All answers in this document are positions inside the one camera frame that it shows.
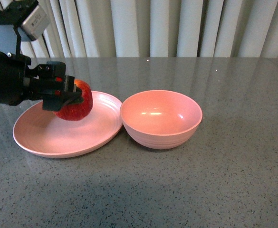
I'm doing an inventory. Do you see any pink bowl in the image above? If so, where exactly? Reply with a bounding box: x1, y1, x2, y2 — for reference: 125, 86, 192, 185
120, 90, 203, 149

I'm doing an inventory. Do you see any red yellow apple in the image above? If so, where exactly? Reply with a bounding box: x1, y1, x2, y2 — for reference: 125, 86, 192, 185
53, 79, 93, 121

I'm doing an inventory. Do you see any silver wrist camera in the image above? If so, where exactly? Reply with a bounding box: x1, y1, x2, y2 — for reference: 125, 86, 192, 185
20, 4, 50, 42

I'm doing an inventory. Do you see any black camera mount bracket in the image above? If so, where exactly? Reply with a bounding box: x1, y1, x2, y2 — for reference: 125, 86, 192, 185
0, 0, 38, 56

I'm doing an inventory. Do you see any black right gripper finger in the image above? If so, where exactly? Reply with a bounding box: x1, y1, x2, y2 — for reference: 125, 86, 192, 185
42, 89, 84, 111

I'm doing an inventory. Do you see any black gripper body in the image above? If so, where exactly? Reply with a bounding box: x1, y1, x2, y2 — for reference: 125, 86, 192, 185
0, 48, 67, 106

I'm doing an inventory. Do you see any grey white curtain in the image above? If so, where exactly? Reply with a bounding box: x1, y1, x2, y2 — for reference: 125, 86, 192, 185
21, 0, 278, 58

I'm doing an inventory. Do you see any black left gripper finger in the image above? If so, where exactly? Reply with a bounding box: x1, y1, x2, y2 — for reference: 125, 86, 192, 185
46, 61, 76, 92

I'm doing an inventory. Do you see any pink plate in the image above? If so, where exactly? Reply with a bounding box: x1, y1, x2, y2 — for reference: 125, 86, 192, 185
13, 91, 122, 158

